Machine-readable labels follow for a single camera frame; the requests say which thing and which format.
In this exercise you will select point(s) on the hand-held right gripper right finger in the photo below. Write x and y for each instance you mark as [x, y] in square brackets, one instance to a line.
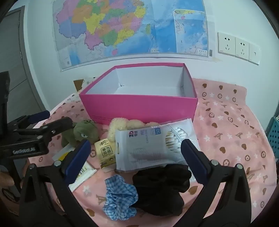
[194, 157]

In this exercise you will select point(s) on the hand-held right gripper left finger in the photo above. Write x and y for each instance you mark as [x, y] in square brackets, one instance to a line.
[78, 159]

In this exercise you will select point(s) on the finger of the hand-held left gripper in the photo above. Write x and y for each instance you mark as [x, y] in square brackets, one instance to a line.
[58, 126]
[40, 115]

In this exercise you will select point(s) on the white yellow wet wipes packet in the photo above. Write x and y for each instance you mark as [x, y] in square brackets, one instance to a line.
[87, 172]

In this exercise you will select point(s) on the green plush toy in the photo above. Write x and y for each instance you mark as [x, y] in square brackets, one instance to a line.
[85, 131]

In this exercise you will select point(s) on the yellow tissue pack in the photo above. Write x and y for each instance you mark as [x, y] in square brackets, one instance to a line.
[105, 152]

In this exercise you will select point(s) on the black cloth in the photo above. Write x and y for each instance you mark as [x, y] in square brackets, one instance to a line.
[159, 189]

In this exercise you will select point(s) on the cream teddy bear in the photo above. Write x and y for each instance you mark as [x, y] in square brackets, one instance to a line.
[119, 126]

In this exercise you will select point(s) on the cotton swab packet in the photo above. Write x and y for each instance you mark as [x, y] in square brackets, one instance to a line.
[141, 148]

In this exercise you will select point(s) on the blue gingham scrunchie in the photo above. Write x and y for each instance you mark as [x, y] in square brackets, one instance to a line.
[117, 196]

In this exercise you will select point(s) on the pink cardboard box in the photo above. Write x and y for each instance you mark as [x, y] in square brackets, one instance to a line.
[139, 107]

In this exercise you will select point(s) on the person's left hand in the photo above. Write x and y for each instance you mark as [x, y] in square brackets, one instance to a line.
[5, 179]

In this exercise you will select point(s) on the pink printed blanket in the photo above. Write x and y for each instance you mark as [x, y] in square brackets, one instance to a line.
[228, 131]

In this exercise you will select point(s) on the cream printed cloth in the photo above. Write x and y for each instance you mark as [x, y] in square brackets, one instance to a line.
[86, 84]

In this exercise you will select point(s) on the grey door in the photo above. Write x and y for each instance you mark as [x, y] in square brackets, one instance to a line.
[17, 65]

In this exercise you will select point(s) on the blue perforated plastic basket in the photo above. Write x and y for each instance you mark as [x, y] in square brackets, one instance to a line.
[273, 139]

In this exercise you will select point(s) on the colourful wall map poster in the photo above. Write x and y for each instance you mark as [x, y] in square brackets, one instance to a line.
[109, 32]

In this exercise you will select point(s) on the white wall switch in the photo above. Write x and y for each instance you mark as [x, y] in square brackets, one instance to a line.
[254, 54]

